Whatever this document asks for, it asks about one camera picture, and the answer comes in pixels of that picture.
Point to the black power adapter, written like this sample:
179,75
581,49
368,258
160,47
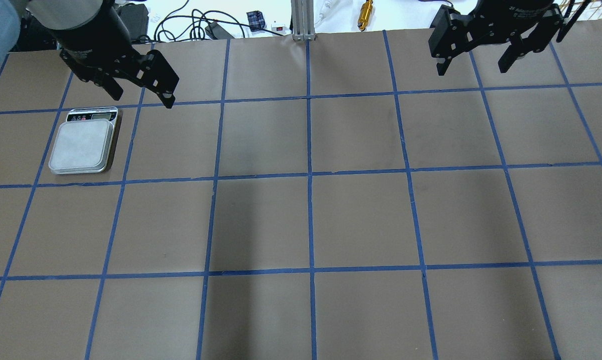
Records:
135,16

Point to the metal cylinder connector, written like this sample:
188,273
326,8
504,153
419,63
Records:
365,14

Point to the aluminium frame post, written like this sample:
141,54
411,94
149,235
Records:
302,20

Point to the silver digital kitchen scale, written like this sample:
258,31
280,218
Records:
84,141

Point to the white red switch box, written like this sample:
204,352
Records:
279,28

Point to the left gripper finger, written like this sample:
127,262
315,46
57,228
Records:
153,72
112,88

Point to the small dark blue box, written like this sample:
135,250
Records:
256,21

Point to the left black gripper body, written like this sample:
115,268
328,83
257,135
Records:
97,41

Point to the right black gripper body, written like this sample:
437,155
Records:
523,15

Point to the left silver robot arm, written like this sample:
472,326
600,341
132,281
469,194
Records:
57,14

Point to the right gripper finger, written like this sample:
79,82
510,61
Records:
453,34
523,50

